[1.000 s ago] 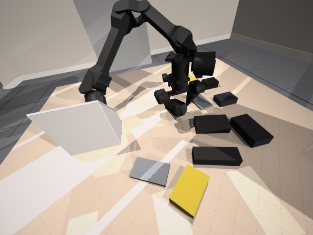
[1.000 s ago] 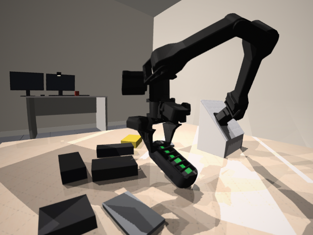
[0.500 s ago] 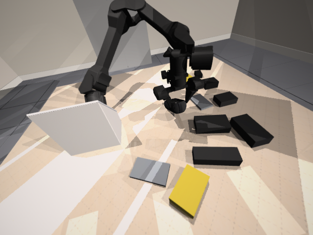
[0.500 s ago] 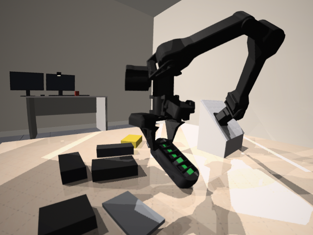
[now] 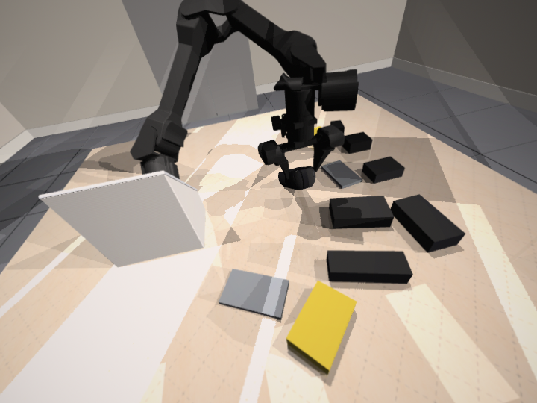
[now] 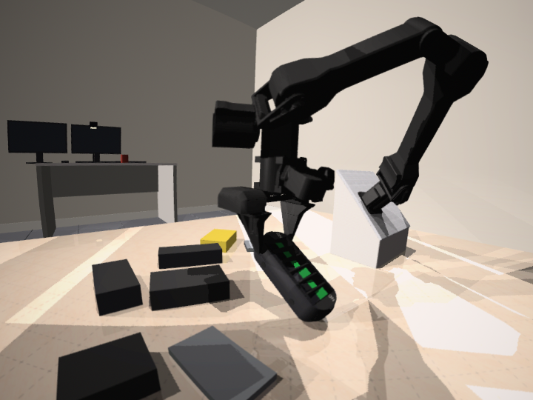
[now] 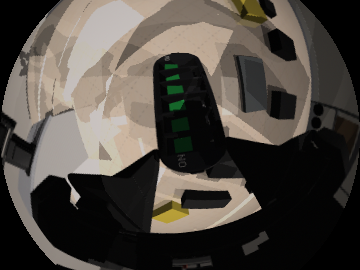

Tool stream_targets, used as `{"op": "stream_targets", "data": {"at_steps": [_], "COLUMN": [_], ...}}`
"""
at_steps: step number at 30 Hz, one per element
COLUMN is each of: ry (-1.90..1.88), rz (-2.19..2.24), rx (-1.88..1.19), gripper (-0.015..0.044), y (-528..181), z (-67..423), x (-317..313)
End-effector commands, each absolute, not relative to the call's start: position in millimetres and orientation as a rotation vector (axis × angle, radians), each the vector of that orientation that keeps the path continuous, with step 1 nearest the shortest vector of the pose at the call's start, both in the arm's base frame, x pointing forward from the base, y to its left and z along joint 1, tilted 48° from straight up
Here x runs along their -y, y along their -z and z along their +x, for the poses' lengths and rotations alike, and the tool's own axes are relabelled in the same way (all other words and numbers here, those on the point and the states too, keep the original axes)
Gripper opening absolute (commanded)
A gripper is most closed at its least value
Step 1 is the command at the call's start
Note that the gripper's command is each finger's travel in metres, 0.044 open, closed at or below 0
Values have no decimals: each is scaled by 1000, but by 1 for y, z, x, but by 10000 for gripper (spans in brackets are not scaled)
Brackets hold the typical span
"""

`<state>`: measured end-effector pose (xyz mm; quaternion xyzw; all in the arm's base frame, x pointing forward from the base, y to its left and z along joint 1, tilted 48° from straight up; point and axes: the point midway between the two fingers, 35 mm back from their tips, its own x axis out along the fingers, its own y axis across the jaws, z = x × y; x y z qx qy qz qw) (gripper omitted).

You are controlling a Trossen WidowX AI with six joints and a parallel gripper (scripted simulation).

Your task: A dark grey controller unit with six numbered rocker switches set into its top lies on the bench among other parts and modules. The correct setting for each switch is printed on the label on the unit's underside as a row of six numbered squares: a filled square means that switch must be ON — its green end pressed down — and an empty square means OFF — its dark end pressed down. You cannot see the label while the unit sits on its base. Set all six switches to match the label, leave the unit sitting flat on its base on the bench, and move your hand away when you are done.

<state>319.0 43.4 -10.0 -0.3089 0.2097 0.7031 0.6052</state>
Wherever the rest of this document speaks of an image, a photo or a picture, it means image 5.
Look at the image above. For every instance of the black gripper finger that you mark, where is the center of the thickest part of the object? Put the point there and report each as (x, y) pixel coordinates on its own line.
(320, 155)
(284, 164)

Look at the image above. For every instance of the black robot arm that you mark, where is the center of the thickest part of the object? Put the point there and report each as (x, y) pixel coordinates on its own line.
(296, 52)

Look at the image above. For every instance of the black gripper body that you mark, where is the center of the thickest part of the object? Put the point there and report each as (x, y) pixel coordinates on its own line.
(300, 134)

